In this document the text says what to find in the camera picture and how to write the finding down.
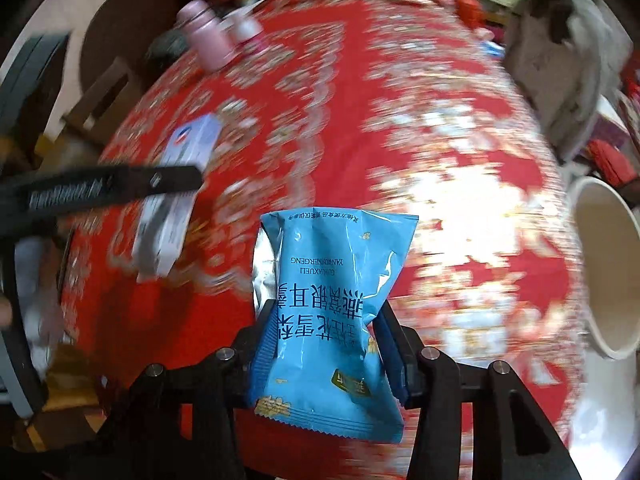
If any red thermos flask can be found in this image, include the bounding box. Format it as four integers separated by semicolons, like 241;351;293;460
454;0;485;30

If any left hand in glove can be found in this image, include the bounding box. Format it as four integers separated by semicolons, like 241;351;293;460
15;237;65;379

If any white pink pill bottle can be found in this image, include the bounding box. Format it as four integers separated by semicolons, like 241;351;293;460
221;6;267;58

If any white fur coat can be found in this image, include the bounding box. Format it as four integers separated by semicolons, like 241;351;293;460
502;0;632;162

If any brown wooden chair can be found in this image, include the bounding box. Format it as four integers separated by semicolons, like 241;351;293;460
62;58;143;150

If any blue snack bag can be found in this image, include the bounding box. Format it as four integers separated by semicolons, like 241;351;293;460
247;207;418;443

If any white medicine box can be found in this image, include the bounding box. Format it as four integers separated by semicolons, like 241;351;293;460
132;113;222;282

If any pink thermos bottle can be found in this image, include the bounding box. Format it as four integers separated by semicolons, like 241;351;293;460
177;0;235;73

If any red floral tablecloth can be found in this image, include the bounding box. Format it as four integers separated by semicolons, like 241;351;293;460
60;0;586;480

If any white round trash bin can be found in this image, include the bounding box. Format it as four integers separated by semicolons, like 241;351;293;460
567;177;639;361

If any red cushion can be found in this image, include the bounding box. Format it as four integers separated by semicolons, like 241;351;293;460
586;139;639;188

